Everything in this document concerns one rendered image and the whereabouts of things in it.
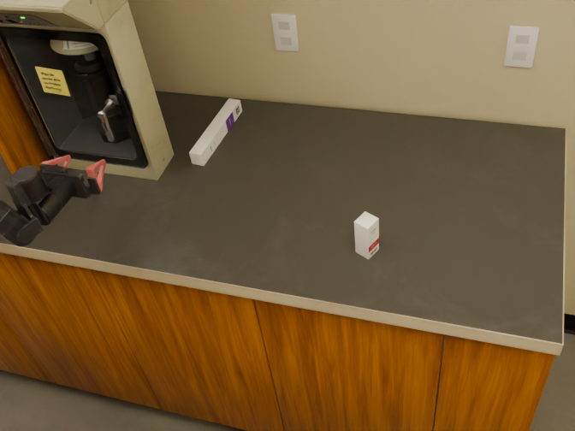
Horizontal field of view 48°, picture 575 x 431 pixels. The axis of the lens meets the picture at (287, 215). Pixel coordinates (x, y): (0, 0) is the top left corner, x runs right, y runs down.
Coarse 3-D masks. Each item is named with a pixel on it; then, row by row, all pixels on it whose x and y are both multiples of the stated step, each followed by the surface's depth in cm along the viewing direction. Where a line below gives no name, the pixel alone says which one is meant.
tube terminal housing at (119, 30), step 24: (96, 0) 138; (120, 0) 146; (0, 24) 151; (120, 24) 148; (120, 48) 149; (120, 72) 151; (144, 72) 160; (144, 96) 162; (144, 120) 164; (144, 144) 166; (168, 144) 178; (120, 168) 176; (144, 168) 173
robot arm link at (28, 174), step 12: (24, 168) 135; (36, 168) 134; (12, 180) 133; (24, 180) 132; (36, 180) 134; (12, 192) 133; (24, 192) 133; (36, 192) 134; (48, 192) 137; (24, 204) 134; (24, 216) 138; (24, 228) 134; (36, 228) 136; (24, 240) 134
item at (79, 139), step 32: (0, 32) 152; (32, 32) 149; (64, 32) 146; (32, 64) 156; (64, 64) 153; (96, 64) 150; (32, 96) 164; (64, 96) 161; (96, 96) 157; (64, 128) 169; (96, 128) 166; (128, 128) 162; (96, 160) 175; (128, 160) 171
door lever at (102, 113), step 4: (108, 100) 156; (108, 104) 156; (112, 104) 157; (104, 108) 155; (108, 108) 156; (112, 108) 158; (100, 112) 154; (104, 112) 154; (100, 116) 154; (104, 116) 155; (100, 120) 155; (104, 120) 155; (108, 120) 156; (104, 124) 156; (108, 124) 156; (104, 128) 157; (108, 128) 157; (108, 132) 158; (112, 132) 159; (108, 136) 159; (112, 136) 159; (112, 140) 160
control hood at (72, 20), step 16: (0, 0) 133; (16, 0) 132; (32, 0) 131; (48, 0) 131; (64, 0) 130; (80, 0) 133; (48, 16) 134; (64, 16) 132; (80, 16) 133; (96, 16) 138
